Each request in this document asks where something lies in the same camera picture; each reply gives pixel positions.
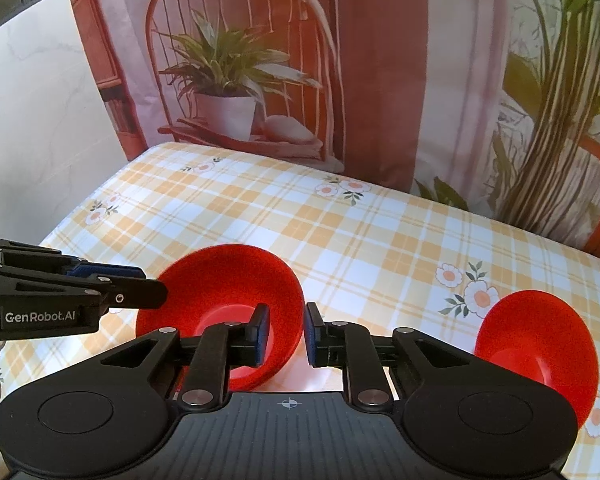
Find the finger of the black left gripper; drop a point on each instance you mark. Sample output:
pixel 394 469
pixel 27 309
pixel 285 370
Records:
pixel 126 286

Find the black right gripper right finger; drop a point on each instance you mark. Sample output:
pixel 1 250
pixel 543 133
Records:
pixel 357 353

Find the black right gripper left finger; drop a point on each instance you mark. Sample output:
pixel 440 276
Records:
pixel 211 356

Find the red plastic bowl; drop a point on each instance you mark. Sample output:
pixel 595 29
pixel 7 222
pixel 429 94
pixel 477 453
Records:
pixel 224 284
pixel 539 336

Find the printed plant chair backdrop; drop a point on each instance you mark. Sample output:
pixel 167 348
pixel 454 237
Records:
pixel 491 106

